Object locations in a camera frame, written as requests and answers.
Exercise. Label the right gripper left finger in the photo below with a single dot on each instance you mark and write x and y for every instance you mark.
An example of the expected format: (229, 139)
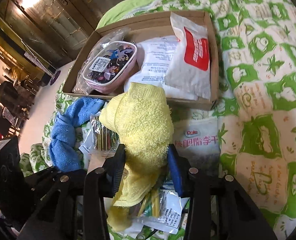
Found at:
(62, 203)

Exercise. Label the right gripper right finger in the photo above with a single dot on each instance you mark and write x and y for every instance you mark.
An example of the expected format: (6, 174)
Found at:
(219, 208)

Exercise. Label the small white printed sachet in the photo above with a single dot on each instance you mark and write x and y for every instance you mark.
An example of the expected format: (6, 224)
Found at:
(174, 208)

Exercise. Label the blue towel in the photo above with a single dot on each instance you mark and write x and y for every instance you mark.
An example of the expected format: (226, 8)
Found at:
(63, 135)

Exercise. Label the Dole snack bag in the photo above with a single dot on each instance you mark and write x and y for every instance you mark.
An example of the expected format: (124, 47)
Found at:
(197, 141)

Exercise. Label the bag of coloured sticks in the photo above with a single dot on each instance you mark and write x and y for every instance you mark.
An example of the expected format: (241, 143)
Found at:
(104, 139)

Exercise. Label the yellow towel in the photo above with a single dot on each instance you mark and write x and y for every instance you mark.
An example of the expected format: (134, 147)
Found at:
(142, 119)

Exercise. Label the white pouch red label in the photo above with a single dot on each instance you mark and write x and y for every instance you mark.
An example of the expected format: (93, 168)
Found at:
(189, 69)

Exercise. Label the pink cartoon zip pouch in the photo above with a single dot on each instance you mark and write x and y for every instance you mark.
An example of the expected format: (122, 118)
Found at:
(110, 67)

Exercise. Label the white medical gauze packet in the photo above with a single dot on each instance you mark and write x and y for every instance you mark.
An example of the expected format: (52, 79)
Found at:
(153, 58)

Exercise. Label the clear bag grey fabric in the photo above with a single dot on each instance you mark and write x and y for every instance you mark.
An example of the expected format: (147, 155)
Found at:
(118, 35)

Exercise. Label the beige printed sachet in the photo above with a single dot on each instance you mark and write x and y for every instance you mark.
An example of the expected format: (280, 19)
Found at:
(92, 157)

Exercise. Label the bag of coloured clips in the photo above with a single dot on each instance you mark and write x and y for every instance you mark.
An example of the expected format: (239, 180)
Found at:
(152, 207)

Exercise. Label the green white patterned quilt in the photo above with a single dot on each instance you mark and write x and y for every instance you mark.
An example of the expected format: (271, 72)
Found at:
(256, 112)

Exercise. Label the wooden glass door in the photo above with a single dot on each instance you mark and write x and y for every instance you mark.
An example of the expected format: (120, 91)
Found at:
(55, 29)

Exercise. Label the green bed sheet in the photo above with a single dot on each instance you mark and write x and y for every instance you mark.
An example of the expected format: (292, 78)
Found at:
(131, 8)

